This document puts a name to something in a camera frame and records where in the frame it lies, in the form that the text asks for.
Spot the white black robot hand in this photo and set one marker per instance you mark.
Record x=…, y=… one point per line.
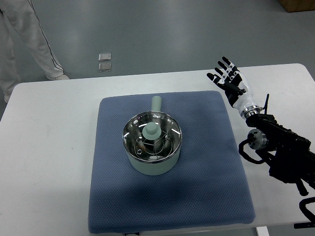
x=236, y=88

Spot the glass lid with green knob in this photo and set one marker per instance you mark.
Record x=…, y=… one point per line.
x=150, y=125

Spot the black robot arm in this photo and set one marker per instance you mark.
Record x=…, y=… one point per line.
x=286, y=153

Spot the green pot with steel interior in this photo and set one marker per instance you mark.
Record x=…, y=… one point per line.
x=157, y=168

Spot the brown cardboard box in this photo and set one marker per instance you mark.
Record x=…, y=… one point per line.
x=297, y=5

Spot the blue fabric mat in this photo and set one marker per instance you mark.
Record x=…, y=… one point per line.
x=206, y=187

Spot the lower silver floor plate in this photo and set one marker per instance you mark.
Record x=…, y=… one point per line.
x=105, y=67

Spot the silver floor plate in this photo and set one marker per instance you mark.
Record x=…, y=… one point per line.
x=104, y=57
x=105, y=67

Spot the upper silver floor plate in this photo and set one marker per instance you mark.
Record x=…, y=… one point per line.
x=104, y=57

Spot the white table leg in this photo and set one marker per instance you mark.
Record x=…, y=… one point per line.
x=262, y=231

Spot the person in white suit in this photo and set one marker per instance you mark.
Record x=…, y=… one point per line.
x=22, y=17

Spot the wire steamer rack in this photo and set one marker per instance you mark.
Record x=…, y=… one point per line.
x=153, y=150

